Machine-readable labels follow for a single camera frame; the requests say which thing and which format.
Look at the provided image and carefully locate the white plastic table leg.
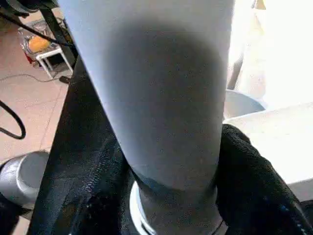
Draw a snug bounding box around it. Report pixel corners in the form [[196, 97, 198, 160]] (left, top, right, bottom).
[[56, 0, 235, 235]]

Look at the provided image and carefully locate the small white stool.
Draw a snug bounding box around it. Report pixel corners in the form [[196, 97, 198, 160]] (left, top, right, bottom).
[[34, 43, 75, 80]]

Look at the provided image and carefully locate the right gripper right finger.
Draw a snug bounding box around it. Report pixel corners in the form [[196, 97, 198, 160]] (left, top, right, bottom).
[[215, 123, 313, 235]]

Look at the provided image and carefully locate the orange item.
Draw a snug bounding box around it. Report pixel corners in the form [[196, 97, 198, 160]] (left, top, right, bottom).
[[27, 34, 50, 52]]

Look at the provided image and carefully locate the black metal frame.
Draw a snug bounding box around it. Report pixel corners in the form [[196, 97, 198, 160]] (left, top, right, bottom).
[[0, 0, 79, 67]]

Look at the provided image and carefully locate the black floor cable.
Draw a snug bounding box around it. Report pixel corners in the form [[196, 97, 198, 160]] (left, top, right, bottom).
[[0, 100, 27, 141]]

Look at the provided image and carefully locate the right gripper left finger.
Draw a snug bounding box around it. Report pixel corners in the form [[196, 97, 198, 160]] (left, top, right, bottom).
[[29, 135, 135, 235]]

